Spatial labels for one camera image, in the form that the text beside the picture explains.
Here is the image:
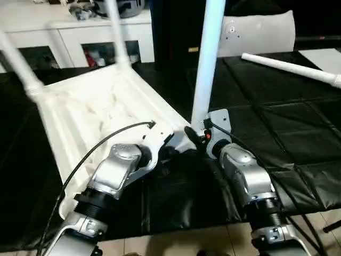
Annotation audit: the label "white plastic table leg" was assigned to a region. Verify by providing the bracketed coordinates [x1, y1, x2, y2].
[105, 0, 133, 71]
[241, 52, 341, 89]
[0, 29, 45, 97]
[190, 0, 226, 135]

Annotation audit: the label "white plastic table top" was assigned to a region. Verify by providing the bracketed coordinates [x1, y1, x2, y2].
[34, 65, 193, 221]

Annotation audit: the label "black table mat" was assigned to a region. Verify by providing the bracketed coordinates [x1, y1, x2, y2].
[0, 50, 341, 251]

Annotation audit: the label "black box with gold label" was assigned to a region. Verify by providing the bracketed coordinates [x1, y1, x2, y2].
[150, 0, 208, 71]

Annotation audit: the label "white bag with round fitting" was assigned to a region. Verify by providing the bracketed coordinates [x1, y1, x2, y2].
[217, 10, 296, 58]

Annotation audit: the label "white flat board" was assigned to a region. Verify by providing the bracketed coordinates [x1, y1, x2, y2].
[298, 47, 341, 73]

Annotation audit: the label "grey helmet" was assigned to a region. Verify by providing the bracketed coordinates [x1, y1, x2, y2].
[117, 0, 150, 19]

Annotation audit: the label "white glass-door cabinet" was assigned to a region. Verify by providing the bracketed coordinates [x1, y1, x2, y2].
[0, 10, 155, 73]

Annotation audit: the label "black metal stand leg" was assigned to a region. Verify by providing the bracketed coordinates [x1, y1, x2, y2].
[323, 221, 341, 234]

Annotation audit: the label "black tangled items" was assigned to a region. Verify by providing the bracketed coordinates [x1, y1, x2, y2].
[68, 5, 94, 21]

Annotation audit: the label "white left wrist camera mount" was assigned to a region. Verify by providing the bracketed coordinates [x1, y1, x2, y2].
[141, 121, 175, 171]

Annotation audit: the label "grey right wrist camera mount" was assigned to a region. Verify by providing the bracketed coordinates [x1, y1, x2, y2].
[205, 108, 232, 159]

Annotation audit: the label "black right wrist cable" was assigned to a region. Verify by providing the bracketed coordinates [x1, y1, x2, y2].
[210, 121, 328, 256]

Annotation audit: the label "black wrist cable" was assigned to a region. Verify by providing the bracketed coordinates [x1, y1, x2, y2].
[36, 121, 156, 256]
[210, 121, 328, 256]

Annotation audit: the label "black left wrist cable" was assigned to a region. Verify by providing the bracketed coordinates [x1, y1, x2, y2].
[36, 121, 156, 256]

